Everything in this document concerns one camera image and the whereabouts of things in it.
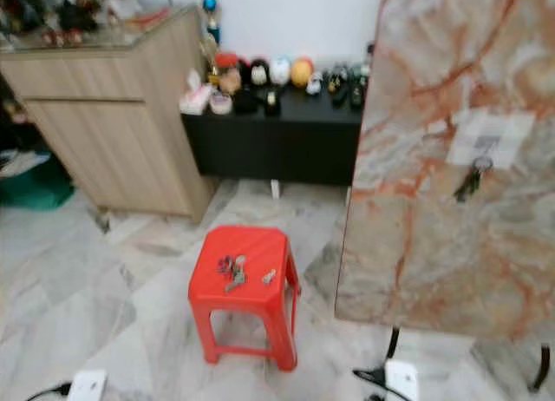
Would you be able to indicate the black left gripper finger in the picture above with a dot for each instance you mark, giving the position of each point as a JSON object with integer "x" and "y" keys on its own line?
{"x": 39, "y": 393}

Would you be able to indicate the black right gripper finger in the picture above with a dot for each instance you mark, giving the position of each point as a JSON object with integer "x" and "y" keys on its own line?
{"x": 361, "y": 372}

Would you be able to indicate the white hook plate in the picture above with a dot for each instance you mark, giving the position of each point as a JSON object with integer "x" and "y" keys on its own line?
{"x": 494, "y": 128}

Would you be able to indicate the black board stand leg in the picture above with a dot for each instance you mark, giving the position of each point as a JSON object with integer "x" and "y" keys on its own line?
{"x": 393, "y": 342}
{"x": 545, "y": 368}

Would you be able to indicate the small silver key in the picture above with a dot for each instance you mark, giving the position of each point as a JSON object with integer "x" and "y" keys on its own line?
{"x": 269, "y": 277}

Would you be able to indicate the marble pattern board red edge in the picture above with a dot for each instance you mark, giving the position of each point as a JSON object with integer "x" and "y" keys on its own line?
{"x": 442, "y": 262}

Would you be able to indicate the red plastic stool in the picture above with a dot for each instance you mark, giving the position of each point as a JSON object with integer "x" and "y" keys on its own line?
{"x": 258, "y": 243}

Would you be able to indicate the green plastic basin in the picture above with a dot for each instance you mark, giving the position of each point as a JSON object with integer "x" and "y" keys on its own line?
{"x": 35, "y": 191}

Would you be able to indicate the dark hanging key bunch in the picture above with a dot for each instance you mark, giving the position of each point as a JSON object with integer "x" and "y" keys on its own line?
{"x": 468, "y": 182}

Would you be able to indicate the white papers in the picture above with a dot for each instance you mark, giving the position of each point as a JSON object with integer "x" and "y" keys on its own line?
{"x": 22, "y": 162}

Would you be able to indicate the black low console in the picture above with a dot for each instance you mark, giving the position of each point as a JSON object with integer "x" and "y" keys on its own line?
{"x": 269, "y": 145}

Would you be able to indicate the light wooden cabinet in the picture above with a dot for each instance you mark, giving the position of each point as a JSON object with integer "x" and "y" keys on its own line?
{"x": 113, "y": 132}

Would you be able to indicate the dark toy figure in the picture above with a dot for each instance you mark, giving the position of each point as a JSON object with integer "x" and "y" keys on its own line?
{"x": 336, "y": 83}

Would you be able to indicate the white toy car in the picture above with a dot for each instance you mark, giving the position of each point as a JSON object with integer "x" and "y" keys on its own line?
{"x": 314, "y": 84}

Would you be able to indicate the orange ball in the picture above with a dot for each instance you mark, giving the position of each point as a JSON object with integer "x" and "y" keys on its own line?
{"x": 302, "y": 72}

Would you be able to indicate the white and blue ball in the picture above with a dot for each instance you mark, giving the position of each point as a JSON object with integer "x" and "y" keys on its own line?
{"x": 279, "y": 70}

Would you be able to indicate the black figure with white face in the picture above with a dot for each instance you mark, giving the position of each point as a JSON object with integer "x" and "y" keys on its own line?
{"x": 259, "y": 73}

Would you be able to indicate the pink tissue pack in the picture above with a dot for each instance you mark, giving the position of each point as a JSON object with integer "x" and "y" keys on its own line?
{"x": 196, "y": 99}

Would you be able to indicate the jar with red lid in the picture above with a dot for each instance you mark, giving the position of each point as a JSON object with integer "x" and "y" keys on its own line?
{"x": 228, "y": 75}

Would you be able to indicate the small red jar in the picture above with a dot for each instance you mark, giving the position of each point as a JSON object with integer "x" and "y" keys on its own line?
{"x": 48, "y": 39}
{"x": 61, "y": 39}
{"x": 73, "y": 38}

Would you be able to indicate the dark figurine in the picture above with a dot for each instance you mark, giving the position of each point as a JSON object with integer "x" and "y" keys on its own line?
{"x": 78, "y": 15}

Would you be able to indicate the red flat box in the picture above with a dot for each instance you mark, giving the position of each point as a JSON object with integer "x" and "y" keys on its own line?
{"x": 152, "y": 18}

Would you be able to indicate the gold trophy with blue ball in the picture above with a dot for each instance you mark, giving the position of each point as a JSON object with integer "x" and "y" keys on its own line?
{"x": 210, "y": 17}

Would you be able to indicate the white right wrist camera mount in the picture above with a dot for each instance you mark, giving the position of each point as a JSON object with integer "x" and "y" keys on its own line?
{"x": 402, "y": 380}

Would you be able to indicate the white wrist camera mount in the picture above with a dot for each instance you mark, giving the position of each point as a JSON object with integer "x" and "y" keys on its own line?
{"x": 88, "y": 387}
{"x": 402, "y": 380}

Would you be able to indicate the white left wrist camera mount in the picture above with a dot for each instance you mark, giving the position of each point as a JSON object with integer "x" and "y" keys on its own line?
{"x": 88, "y": 387}

